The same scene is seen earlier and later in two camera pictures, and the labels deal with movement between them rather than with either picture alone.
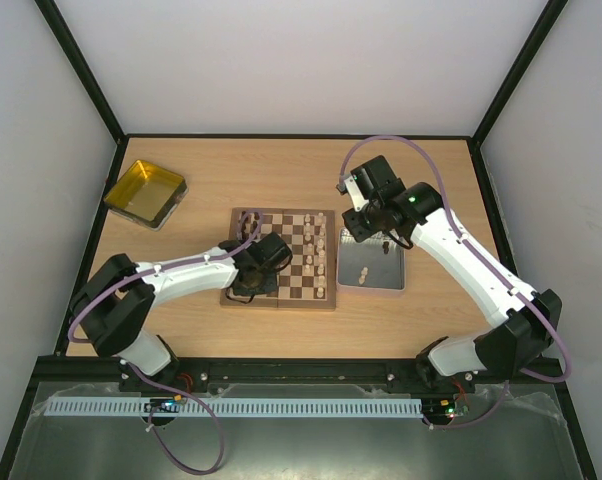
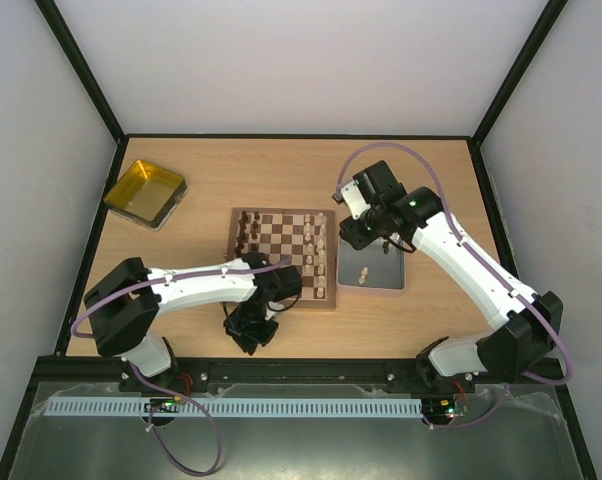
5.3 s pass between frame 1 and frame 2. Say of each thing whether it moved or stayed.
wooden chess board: stayed
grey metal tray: stayed
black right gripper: stayed
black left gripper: moved
